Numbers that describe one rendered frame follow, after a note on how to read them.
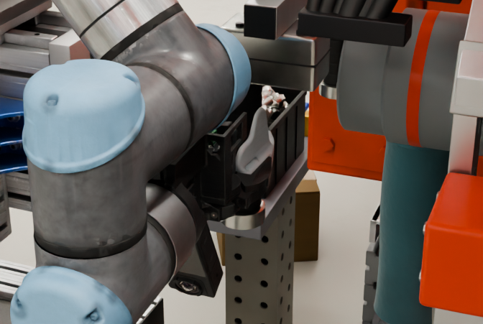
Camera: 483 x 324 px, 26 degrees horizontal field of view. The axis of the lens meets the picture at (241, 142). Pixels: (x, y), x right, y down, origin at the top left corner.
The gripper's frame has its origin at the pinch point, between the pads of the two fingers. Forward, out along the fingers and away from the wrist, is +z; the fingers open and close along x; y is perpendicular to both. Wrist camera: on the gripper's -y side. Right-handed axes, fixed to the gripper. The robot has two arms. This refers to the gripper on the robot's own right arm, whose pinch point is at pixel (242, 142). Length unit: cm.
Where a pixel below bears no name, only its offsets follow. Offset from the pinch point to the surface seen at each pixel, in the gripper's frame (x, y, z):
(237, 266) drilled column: 26, -59, 69
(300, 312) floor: 21, -83, 92
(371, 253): 1, -50, 66
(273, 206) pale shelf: 15, -38, 55
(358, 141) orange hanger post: 2, -24, 55
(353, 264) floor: 15, -83, 114
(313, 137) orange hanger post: 9, -25, 55
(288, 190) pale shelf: 15, -39, 63
